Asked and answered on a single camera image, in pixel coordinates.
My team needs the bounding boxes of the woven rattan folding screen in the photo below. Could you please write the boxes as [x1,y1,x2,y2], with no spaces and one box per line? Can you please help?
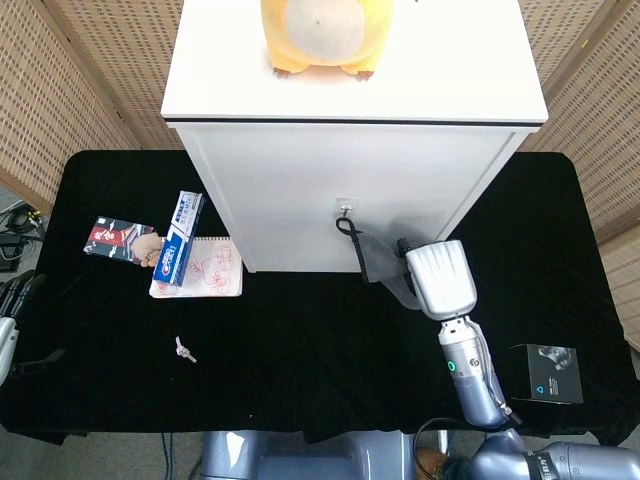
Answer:
[517,0,640,346]
[0,0,187,216]

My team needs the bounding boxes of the grey microfibre cloth with loop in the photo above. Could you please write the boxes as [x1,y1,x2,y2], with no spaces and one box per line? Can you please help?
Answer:
[335,215,426,309]

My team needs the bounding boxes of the black floor cables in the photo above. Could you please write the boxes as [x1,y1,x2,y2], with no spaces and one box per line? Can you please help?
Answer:
[0,198,47,274]

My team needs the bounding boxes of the spiral notebook with red scribbles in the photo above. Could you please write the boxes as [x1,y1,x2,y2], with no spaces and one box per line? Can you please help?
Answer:
[149,236,245,300]

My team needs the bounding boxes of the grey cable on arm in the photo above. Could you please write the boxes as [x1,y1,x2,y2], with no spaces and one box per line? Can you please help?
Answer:
[468,322,524,427]

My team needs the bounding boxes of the black velvet tablecloth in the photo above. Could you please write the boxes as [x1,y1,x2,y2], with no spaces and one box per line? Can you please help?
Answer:
[0,149,640,447]

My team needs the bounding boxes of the black headset box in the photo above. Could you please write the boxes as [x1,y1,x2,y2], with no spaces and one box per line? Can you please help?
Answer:
[508,343,586,406]

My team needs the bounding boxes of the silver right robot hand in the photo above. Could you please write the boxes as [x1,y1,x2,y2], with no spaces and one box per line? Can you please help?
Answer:
[397,238,479,322]

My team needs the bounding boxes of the grey-blue robot torso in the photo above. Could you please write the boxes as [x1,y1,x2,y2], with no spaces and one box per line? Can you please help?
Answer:
[199,430,417,480]

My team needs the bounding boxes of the black looped cable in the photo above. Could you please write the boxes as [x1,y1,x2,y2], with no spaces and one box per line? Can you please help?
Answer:
[411,416,482,480]

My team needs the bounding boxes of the yellow plush toy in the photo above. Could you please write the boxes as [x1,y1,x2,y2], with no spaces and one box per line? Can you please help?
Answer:
[259,0,397,82]

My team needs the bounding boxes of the dark snack packet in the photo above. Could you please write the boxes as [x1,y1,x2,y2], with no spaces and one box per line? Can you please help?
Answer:
[83,215,162,265]

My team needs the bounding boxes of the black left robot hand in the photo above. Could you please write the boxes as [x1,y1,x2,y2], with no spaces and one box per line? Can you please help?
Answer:
[0,272,48,321]

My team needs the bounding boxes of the silver keys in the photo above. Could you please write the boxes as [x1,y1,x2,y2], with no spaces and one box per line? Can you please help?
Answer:
[174,335,199,365]

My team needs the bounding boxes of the blue toothpaste box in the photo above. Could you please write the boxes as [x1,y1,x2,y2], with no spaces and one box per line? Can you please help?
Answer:
[151,190,207,288]

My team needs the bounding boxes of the small beige plush ball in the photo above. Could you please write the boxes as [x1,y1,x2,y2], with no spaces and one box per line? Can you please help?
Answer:
[132,234,167,269]

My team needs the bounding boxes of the white cabinet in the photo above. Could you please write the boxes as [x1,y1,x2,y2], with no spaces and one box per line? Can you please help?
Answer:
[160,0,550,274]

